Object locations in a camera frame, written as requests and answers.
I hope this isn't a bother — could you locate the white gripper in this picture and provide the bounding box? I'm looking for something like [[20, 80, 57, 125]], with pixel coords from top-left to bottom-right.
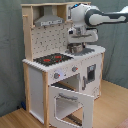
[[68, 28, 90, 43]]

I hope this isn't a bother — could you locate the grey dishwasher panel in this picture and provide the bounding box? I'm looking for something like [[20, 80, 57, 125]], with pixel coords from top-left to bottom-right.
[[82, 64, 96, 90]]

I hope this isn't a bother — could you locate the grey range hood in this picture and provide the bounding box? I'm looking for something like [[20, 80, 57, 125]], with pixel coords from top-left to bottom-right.
[[34, 6, 64, 27]]

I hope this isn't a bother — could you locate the small metal pot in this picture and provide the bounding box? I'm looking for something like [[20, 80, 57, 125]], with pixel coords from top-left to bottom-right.
[[72, 43, 83, 53]]

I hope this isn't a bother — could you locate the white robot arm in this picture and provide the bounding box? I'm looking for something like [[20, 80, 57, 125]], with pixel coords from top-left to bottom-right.
[[68, 3, 128, 43]]

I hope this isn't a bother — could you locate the grey toy sink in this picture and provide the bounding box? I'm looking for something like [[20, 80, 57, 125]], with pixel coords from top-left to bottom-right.
[[65, 48, 95, 56]]

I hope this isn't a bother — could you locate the black toy stovetop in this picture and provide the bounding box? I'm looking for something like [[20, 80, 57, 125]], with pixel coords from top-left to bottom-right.
[[34, 53, 71, 67]]

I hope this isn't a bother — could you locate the oven knob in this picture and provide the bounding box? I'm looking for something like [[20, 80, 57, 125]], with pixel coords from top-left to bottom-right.
[[54, 73, 60, 79], [72, 66, 78, 72]]

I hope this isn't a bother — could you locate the wooden toy kitchen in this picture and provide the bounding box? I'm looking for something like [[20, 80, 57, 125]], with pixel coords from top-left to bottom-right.
[[22, 2, 105, 128]]

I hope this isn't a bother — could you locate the left oven knob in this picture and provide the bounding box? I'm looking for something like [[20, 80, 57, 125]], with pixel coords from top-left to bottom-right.
[[54, 73, 60, 79]]

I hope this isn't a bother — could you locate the right oven knob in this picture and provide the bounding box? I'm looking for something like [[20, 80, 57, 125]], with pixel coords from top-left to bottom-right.
[[72, 66, 78, 72]]

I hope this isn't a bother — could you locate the white oven door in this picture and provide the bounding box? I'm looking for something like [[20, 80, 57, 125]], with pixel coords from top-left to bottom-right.
[[49, 86, 94, 128]]

